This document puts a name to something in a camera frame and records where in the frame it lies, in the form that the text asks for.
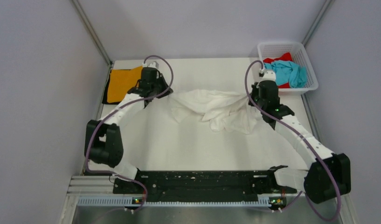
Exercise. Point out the folded black t shirt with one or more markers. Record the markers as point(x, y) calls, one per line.
point(105, 94)

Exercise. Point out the aluminium rail frame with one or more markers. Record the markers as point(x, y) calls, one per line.
point(91, 185)

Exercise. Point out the folded orange t shirt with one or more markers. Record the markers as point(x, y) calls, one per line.
point(121, 81)

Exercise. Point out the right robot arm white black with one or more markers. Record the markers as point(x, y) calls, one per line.
point(327, 174)

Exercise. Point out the left corner metal post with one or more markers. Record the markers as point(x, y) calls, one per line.
point(90, 30)

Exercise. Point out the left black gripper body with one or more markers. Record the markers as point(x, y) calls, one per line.
point(160, 86)

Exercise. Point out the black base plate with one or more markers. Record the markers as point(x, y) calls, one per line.
point(202, 186)

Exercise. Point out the right corner metal post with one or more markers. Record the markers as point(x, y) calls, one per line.
point(321, 14)

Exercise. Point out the corner metal post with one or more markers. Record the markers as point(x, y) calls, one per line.
point(90, 30)
point(321, 14)

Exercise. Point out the cyan t shirt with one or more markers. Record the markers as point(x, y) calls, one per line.
point(298, 77)

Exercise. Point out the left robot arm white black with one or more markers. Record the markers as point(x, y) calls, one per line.
point(103, 140)

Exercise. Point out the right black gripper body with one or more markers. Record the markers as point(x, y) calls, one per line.
point(254, 95)

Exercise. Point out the white t shirt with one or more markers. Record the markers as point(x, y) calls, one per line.
point(223, 110)

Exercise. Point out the red t shirt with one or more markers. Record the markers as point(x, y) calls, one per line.
point(282, 66)

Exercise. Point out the white plastic basket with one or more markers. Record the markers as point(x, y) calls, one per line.
point(299, 56)

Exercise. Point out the white slotted cable duct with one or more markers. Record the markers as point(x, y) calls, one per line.
point(126, 201)

